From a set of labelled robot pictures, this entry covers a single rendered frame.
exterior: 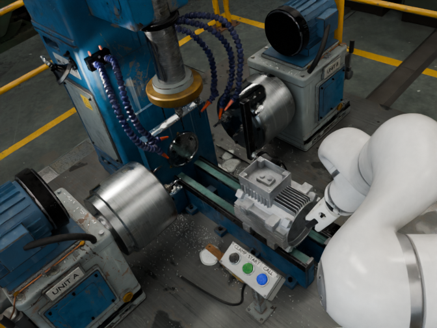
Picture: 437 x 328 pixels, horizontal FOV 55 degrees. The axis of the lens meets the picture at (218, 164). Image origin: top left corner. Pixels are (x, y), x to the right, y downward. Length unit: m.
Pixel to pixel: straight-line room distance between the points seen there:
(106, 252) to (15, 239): 0.26
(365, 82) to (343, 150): 2.86
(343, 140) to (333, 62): 0.93
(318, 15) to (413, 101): 1.92
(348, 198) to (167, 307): 0.77
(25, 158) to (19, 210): 2.54
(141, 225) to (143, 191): 0.10
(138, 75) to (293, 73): 0.57
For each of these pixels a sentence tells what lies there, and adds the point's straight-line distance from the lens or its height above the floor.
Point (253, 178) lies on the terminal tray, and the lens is 1.28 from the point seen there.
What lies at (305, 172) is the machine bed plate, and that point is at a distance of 1.72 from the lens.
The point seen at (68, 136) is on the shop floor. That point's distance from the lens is 3.66.
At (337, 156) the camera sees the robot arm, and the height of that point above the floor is 1.51.
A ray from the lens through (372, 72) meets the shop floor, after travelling 3.74.
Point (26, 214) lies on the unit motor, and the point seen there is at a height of 1.32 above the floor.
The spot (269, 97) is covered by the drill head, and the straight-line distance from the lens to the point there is 1.54.
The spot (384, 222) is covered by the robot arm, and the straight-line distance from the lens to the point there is 0.45.
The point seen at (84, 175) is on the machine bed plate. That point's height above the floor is 0.80.
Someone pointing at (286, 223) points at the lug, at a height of 1.08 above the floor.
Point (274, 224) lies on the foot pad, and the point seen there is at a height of 1.07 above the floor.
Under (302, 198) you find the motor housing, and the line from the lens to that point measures 1.23.
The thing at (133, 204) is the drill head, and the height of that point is 1.13.
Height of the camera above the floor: 2.04
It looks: 44 degrees down
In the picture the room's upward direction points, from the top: 12 degrees counter-clockwise
